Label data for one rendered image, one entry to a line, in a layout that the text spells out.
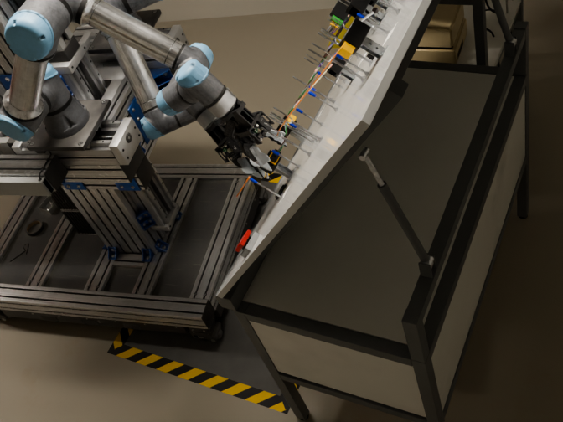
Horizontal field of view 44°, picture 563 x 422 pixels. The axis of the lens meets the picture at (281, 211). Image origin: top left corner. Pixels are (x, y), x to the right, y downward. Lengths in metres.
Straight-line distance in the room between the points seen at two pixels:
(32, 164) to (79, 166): 0.15
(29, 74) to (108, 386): 1.60
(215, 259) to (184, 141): 1.13
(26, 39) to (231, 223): 1.52
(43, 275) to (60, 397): 0.57
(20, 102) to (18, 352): 1.68
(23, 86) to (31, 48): 0.21
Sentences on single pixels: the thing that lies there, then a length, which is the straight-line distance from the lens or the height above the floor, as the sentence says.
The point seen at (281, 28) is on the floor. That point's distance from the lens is 4.52.
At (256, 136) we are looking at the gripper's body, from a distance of 1.83.
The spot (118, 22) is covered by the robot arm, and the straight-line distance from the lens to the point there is 1.95.
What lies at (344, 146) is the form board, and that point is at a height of 1.61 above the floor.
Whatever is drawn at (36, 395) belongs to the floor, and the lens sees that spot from 3.37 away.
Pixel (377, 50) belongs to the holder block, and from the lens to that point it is 1.53.
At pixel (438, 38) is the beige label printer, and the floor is 0.80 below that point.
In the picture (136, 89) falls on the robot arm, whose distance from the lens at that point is 2.19.
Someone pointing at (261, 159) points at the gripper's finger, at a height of 1.22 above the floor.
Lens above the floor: 2.49
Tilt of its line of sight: 47 degrees down
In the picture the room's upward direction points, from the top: 22 degrees counter-clockwise
